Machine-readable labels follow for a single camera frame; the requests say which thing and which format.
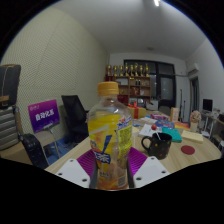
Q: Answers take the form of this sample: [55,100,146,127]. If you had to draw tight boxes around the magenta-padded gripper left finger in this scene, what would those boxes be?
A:
[55,148,98,190]

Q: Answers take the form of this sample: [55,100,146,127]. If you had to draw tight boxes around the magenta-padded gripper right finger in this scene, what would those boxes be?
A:
[127,146,171,189]

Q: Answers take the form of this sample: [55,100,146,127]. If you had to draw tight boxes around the orange-capped yellow-label drink bottle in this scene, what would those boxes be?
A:
[87,81,134,191]

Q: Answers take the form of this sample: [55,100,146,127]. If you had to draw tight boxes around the black dotted mug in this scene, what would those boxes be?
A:
[140,132,173,160]

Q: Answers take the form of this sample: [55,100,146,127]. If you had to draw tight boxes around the white open book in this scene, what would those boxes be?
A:
[138,123,158,138]

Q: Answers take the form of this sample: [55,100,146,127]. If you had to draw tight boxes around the red lollipop on white stick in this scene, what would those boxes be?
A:
[151,124,163,141]

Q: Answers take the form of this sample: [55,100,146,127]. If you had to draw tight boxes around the teal book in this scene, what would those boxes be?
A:
[162,127,183,144]

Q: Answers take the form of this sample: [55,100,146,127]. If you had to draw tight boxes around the black office chair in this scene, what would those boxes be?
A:
[61,94,90,144]

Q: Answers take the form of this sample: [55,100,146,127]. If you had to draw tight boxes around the tall standing card box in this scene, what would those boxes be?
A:
[170,107,180,123]

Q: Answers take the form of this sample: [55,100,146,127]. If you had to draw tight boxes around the yellow paper envelope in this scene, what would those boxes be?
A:
[180,129,204,145]

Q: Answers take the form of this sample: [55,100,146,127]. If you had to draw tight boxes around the purple sign board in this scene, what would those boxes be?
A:
[27,99,61,134]

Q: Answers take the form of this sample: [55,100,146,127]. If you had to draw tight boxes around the black tripod stand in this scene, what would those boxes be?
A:
[179,89,187,123]

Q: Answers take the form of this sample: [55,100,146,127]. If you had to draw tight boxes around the pink flowers in white pot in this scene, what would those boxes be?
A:
[189,110,203,133]

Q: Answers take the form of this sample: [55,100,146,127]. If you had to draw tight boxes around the wooden shelf unit with trophies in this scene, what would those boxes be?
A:
[105,62,152,107]

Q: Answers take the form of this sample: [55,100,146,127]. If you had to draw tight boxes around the black framed glass door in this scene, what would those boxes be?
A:
[123,59,176,115]

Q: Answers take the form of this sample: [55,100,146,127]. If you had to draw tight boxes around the cluttered wooden side desk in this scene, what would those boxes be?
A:
[201,111,224,148]

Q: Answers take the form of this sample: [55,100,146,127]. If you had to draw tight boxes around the silver ribbed suitcase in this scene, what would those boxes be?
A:
[0,105,20,152]

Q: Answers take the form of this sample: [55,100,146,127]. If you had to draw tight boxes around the black computer monitor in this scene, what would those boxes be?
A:
[202,98,214,113]

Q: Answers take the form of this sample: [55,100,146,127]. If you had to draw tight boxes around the white wall air conditioner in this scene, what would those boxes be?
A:
[187,63,200,76]

